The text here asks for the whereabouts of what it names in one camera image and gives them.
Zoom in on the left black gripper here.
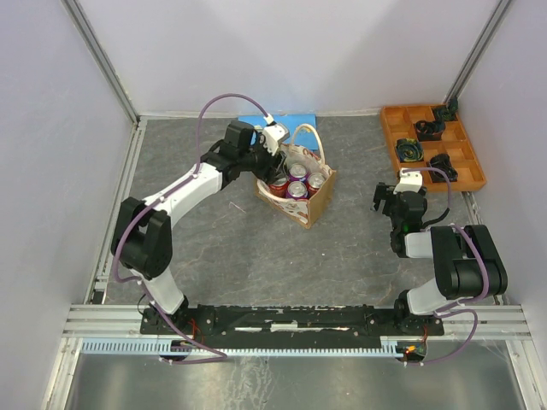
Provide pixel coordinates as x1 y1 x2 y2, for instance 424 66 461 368
239 133 287 186

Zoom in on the red soda can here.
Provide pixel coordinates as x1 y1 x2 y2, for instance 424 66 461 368
268 176 290 198
306 173 326 197

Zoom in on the patterned canvas tote bag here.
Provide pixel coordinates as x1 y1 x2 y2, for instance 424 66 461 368
255 123 337 229

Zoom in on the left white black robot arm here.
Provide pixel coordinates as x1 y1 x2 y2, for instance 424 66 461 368
111 120 290 333

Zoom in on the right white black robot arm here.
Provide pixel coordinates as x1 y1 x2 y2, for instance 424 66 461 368
367 182 508 335

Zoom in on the purple soda can rear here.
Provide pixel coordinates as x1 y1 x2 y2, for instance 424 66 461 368
287 163 309 184

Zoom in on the purple soda can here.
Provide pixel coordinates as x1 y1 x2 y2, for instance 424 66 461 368
285 181 309 200
287 163 309 184

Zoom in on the purple soda can front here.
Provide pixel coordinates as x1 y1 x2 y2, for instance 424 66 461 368
285 181 309 200

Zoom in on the blue printed folded cloth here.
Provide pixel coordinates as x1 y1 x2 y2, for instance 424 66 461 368
238 114 319 151

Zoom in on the rolled dark sock left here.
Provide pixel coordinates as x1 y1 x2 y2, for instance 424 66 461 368
395 138 424 163

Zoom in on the rolled dark sock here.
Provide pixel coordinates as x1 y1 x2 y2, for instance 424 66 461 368
432 97 459 122
414 120 446 142
395 138 424 163
427 153 458 183

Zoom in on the orange compartment tray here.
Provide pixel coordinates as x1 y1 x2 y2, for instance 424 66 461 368
379 104 486 191

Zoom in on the rolled dark sock bottom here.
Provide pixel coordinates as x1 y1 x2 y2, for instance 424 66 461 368
427 153 458 183

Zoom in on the rolled dark sock middle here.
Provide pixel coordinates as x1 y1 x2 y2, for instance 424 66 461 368
414 120 446 142

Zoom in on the rolled dark sock top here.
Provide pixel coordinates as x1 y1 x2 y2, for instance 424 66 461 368
432 97 459 122

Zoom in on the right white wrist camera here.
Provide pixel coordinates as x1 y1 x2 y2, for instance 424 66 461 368
393 168 423 194

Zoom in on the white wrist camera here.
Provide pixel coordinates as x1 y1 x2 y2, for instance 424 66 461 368
257 114 290 156
393 168 423 194

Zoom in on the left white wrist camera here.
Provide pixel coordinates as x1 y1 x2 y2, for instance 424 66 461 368
257 114 290 156

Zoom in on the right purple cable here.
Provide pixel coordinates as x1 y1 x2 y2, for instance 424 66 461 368
401 167 491 368

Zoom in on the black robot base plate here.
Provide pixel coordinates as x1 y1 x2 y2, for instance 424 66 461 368
139 303 446 349

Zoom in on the blue slotted cable duct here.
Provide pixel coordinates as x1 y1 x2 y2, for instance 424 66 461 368
80 337 403 358

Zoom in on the aluminium frame rail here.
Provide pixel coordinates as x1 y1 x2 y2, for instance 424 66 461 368
62 304 532 341

